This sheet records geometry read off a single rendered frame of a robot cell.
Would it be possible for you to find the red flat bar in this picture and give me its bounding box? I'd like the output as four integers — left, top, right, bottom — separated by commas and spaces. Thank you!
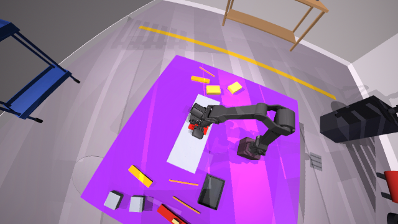
157, 204, 188, 224

